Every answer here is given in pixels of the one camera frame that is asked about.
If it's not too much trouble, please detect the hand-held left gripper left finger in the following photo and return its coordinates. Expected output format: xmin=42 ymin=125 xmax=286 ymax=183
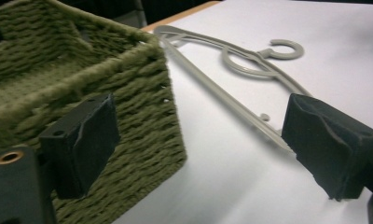
xmin=38 ymin=93 xmax=121 ymax=201

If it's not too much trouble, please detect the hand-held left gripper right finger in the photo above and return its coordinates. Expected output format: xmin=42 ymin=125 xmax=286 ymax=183
xmin=281 ymin=92 xmax=373 ymax=202

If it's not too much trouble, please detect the grey plastic clothes hanger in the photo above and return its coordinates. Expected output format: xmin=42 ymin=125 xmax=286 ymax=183
xmin=153 ymin=24 xmax=313 ymax=153

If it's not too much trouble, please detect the green woven basket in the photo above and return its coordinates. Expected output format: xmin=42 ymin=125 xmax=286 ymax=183
xmin=0 ymin=0 xmax=188 ymax=224

